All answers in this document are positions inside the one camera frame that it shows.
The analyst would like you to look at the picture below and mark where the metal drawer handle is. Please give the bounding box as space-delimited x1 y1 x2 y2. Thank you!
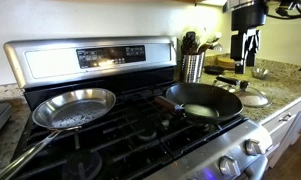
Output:
277 112 293 123

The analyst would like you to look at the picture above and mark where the black round dish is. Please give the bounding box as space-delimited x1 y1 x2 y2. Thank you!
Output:
203 65 226 76

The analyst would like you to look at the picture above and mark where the perforated steel utensil holder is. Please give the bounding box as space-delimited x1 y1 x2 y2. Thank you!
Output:
179 52 206 84

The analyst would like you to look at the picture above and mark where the under cabinet light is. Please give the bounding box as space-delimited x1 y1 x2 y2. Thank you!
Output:
195 0 228 7

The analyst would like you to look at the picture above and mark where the black frying pan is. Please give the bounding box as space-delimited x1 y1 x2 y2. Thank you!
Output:
153 82 244 125

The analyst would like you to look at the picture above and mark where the stainless steel gas stove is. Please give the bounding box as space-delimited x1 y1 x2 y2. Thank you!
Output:
3 35 274 180

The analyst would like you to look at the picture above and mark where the silver stove knob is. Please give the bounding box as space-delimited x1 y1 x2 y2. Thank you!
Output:
244 138 263 157
218 155 242 178

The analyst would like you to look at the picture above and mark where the small fluted metal bowl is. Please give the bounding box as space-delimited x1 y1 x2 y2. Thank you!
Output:
251 67 272 81

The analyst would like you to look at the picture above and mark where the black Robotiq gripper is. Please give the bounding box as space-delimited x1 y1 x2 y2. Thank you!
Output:
229 3 270 75

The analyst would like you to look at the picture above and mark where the stainless steel frying pan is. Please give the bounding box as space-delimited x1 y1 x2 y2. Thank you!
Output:
0 87 117 180

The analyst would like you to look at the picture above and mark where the wooden spoon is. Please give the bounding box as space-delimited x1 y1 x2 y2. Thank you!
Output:
197 33 222 55

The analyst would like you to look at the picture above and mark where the glass pot lid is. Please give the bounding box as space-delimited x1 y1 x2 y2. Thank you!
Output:
213 79 272 109

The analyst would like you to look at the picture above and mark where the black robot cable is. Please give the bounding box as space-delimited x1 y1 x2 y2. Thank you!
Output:
267 0 301 20

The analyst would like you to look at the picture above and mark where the metal ladle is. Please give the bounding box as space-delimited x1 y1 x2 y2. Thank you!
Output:
209 41 224 53

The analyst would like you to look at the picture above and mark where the round wooden board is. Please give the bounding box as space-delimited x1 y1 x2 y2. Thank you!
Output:
216 55 237 71

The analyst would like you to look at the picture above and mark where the white counter cabinet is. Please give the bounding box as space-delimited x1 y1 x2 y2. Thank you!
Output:
259 95 301 170

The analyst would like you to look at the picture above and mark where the steel oven door handle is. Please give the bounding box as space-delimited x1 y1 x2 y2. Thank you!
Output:
244 154 270 180

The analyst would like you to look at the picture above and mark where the black kitchen utensil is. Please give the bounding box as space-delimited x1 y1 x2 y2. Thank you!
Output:
181 30 200 56

